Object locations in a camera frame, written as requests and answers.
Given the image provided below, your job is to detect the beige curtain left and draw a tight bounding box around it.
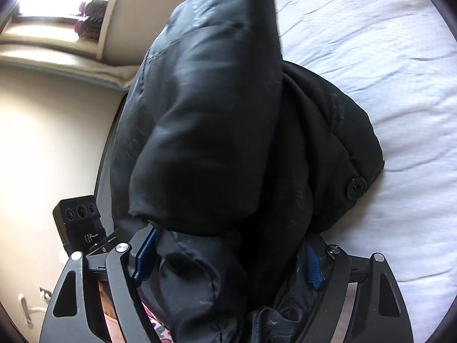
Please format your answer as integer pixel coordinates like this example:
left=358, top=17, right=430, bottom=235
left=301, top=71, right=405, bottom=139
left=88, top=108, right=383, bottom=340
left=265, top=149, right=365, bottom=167
left=1, top=43, right=139, bottom=90

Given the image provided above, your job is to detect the dark grey bed headboard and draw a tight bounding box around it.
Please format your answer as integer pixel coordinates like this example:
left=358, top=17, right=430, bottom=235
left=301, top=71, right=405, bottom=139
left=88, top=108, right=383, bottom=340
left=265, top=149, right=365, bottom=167
left=94, top=95, right=127, bottom=236

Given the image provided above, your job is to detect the black padded jacket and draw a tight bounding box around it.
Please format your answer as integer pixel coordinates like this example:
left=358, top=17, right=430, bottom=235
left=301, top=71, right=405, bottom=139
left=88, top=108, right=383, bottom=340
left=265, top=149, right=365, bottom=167
left=110, top=0, right=384, bottom=342

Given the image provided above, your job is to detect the white quilted bed sheet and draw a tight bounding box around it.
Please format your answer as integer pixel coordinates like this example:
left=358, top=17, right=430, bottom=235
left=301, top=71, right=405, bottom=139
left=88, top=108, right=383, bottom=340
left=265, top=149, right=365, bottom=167
left=276, top=0, right=456, bottom=342

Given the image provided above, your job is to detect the dark jar on windowsill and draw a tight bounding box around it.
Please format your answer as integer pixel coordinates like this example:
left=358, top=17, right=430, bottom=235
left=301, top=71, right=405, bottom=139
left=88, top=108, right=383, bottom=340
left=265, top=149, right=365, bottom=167
left=74, top=17, right=103, bottom=41
left=79, top=0, right=109, bottom=19

